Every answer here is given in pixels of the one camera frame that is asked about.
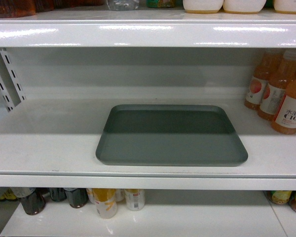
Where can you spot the grey rectangular serving tray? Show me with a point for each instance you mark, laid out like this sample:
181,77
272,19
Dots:
170,135

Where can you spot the white label drink bottle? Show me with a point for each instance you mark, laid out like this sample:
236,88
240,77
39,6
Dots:
135,199

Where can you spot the white metal store shelf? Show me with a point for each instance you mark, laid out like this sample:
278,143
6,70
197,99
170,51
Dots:
75,64

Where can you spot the yellow white drink bottle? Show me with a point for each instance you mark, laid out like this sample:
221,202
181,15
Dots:
105,202

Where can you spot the dark tea bottle right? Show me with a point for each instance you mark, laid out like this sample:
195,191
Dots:
77,197

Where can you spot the dark tea bottle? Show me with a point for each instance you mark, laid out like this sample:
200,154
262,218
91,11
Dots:
77,197
30,198

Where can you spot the orange juice bottle back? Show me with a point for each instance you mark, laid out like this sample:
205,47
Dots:
268,64

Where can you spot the orange juice bottle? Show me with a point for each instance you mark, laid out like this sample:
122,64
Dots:
277,84
268,64
284,120

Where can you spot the clear water bottle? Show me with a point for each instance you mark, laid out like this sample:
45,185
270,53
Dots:
122,5

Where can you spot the white jug left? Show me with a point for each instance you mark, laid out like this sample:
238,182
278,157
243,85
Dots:
202,6

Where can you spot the white jug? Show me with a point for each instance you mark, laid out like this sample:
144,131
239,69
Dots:
285,6
202,6
243,6

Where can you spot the orange juice bottle middle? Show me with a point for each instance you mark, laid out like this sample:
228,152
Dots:
277,84

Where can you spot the white jug middle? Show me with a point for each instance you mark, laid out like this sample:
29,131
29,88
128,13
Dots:
243,6

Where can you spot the orange juice bottle front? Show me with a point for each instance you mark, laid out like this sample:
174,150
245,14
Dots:
284,120

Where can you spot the dark tea bottle left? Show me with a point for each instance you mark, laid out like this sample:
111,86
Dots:
30,198

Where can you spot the white jug right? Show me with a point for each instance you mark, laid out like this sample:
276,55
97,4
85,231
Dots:
285,6

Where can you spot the white slotted shelf bracket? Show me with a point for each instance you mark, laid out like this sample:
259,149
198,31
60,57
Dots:
11,92

